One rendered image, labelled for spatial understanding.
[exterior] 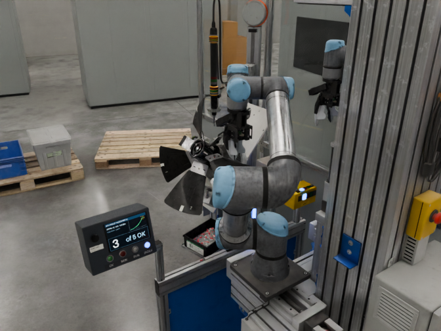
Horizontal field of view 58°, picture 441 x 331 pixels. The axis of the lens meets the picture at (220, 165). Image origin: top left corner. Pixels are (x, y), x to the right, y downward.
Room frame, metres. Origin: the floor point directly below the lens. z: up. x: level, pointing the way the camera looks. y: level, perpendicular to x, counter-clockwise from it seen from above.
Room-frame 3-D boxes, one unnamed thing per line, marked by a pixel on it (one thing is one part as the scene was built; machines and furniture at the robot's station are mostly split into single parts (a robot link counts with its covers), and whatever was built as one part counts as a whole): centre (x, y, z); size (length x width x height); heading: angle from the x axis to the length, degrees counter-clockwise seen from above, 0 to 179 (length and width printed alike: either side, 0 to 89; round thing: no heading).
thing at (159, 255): (1.39, 0.26, 0.96); 0.03 x 0.03 x 0.20; 35
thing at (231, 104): (1.41, -0.06, 1.65); 0.08 x 0.08 x 0.05
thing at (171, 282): (1.63, -0.09, 0.82); 0.90 x 0.04 x 0.08; 125
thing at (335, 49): (1.70, -0.47, 1.78); 0.09 x 0.08 x 0.11; 73
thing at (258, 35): (2.66, -0.22, 0.90); 0.08 x 0.06 x 1.80; 70
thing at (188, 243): (1.73, 0.06, 0.85); 0.22 x 0.17 x 0.07; 139
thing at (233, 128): (1.41, -0.06, 1.57); 0.09 x 0.08 x 0.12; 35
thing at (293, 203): (1.86, -0.41, 1.02); 0.16 x 0.10 x 0.11; 125
